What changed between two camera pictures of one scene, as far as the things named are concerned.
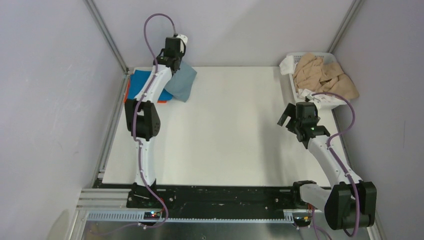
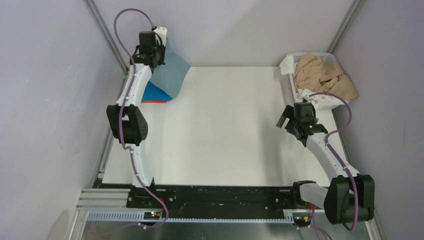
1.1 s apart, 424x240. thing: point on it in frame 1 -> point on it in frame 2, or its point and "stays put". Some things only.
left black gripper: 180,54 -> 161,47
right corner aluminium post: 343,25 stays put
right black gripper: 291,111 stays put
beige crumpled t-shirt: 311,73 stays put
